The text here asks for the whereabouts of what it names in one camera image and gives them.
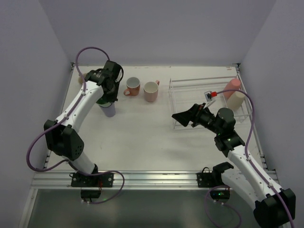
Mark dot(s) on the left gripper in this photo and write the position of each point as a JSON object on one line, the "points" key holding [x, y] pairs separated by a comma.
{"points": [[110, 95]]}

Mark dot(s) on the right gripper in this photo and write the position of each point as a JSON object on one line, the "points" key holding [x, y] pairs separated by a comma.
{"points": [[195, 116]]}

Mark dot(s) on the light green cup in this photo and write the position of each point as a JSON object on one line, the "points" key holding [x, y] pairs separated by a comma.
{"points": [[105, 104]]}

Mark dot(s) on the orange mug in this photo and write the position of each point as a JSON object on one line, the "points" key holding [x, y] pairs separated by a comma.
{"points": [[133, 87]]}

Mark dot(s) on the lavender cup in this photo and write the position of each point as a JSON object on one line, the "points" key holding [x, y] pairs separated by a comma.
{"points": [[109, 111]]}

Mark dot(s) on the cream and mint floral mug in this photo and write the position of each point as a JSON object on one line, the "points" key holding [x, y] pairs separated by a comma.
{"points": [[81, 79]]}

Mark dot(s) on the pink mug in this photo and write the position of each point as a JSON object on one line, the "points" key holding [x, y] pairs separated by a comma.
{"points": [[151, 91]]}

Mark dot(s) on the beige cup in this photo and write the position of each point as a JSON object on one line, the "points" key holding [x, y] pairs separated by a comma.
{"points": [[235, 101]]}

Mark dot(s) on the coral pink cup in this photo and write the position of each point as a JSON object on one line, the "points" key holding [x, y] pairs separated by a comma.
{"points": [[232, 85]]}

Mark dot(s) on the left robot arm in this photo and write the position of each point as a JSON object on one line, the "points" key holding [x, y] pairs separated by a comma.
{"points": [[101, 88]]}

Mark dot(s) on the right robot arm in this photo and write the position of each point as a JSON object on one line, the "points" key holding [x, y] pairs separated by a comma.
{"points": [[272, 205]]}

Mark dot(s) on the right black control box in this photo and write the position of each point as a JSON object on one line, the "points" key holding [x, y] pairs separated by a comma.
{"points": [[222, 195]]}

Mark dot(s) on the black control box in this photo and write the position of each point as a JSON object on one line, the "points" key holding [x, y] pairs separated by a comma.
{"points": [[222, 195], [90, 195]]}

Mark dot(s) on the left black control box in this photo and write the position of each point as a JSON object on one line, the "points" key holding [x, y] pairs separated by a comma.
{"points": [[90, 195]]}

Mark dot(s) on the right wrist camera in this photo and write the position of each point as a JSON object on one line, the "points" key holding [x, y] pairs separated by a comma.
{"points": [[209, 95]]}

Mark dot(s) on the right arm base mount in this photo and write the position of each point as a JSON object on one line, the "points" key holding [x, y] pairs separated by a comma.
{"points": [[208, 178]]}

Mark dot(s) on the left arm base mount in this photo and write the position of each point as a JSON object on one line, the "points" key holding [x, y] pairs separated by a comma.
{"points": [[100, 181]]}

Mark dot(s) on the aluminium mounting rail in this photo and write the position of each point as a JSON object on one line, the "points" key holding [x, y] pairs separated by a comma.
{"points": [[134, 180]]}

